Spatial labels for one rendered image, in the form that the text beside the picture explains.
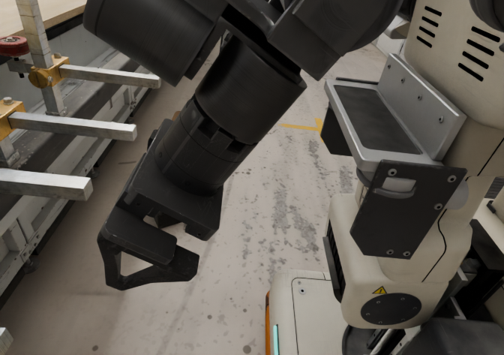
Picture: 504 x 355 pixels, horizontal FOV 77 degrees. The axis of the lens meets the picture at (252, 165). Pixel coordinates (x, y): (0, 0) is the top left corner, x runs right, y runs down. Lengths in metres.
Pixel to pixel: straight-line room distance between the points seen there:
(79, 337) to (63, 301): 0.17
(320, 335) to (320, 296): 0.13
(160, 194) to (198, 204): 0.03
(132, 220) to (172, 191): 0.03
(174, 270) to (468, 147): 0.39
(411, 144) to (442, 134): 0.05
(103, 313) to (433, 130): 1.29
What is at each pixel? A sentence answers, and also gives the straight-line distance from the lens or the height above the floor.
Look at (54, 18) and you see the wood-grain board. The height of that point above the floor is 0.90.
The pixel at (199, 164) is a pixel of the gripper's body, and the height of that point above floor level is 1.10.
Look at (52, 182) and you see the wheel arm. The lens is 0.64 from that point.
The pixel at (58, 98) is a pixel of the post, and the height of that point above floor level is 0.76.
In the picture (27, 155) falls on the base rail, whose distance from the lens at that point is 1.00.
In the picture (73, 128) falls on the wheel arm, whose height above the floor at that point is 0.80.
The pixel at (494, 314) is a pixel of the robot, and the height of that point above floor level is 0.71.
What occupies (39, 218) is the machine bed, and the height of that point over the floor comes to 0.17.
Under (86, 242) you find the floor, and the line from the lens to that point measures 1.68.
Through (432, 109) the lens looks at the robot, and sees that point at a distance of 0.45.
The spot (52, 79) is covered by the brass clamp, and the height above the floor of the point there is 0.83.
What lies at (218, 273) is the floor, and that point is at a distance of 1.50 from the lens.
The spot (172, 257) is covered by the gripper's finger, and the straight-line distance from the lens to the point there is 0.22.
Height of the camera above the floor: 1.23
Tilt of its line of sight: 36 degrees down
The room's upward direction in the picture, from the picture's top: 9 degrees clockwise
